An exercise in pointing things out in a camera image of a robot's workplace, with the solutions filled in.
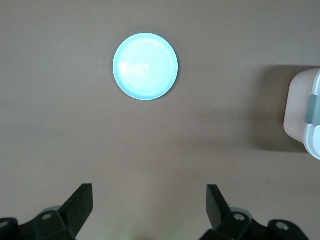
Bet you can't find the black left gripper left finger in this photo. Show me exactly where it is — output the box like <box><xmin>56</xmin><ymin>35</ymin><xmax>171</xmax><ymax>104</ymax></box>
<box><xmin>32</xmin><ymin>183</ymin><xmax>94</xmax><ymax>240</ymax></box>

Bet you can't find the grey box latch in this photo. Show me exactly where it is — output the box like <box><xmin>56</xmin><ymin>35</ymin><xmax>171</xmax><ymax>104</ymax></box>
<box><xmin>305</xmin><ymin>94</ymin><xmax>320</xmax><ymax>125</ymax></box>

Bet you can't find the white lidded storage box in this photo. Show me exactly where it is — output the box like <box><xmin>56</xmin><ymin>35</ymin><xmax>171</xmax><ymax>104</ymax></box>
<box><xmin>283</xmin><ymin>66</ymin><xmax>320</xmax><ymax>161</ymax></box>

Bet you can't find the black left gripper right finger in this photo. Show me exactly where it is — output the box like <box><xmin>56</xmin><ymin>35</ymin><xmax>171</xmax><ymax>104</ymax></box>
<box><xmin>201</xmin><ymin>184</ymin><xmax>268</xmax><ymax>240</ymax></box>

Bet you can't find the light blue round plate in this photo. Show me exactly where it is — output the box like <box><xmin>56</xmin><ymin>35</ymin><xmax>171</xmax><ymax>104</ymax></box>
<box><xmin>112</xmin><ymin>32</ymin><xmax>179</xmax><ymax>102</ymax></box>

